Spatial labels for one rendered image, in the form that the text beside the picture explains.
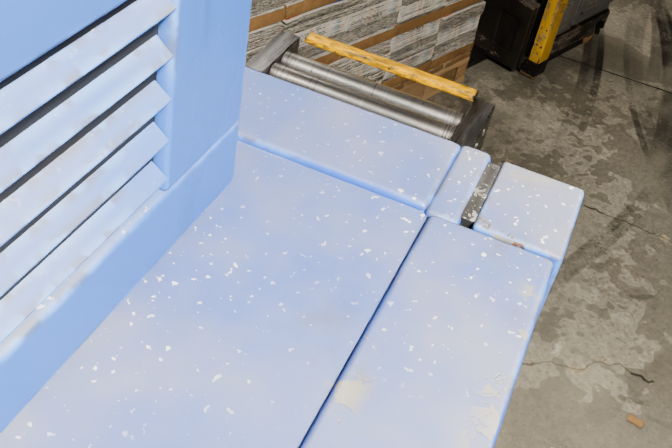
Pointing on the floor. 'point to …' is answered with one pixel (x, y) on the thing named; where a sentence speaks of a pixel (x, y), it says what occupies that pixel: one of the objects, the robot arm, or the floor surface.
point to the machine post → (509, 205)
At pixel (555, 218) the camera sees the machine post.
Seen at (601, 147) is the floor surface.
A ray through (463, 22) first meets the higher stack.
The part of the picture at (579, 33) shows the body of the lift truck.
